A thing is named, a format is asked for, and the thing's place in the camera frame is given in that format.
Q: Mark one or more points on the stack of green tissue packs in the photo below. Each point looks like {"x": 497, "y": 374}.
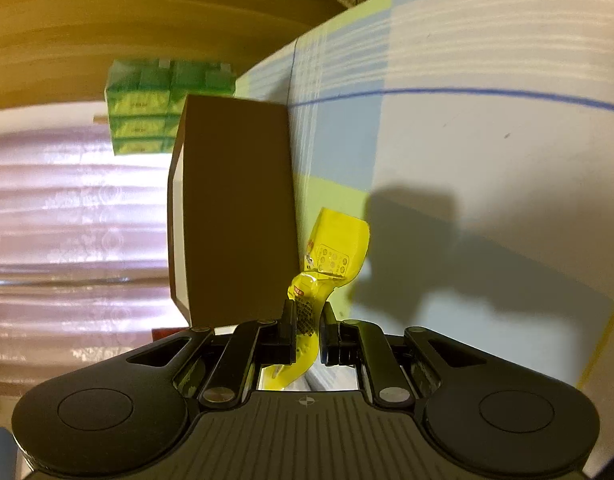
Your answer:
{"x": 137, "y": 105}

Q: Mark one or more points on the brown cardboard box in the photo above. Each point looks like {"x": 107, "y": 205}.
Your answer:
{"x": 237, "y": 210}

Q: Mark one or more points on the wooden panel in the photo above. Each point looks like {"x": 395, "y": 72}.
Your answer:
{"x": 137, "y": 10}

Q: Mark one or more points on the pink patterned curtain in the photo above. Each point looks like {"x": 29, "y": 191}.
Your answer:
{"x": 62, "y": 210}

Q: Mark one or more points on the yellow snack packet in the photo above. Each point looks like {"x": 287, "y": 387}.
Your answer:
{"x": 337, "y": 245}

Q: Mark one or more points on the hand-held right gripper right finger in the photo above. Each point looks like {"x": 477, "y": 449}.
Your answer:
{"x": 329, "y": 340}

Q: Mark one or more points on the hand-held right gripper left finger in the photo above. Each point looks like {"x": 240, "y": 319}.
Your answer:
{"x": 287, "y": 335}

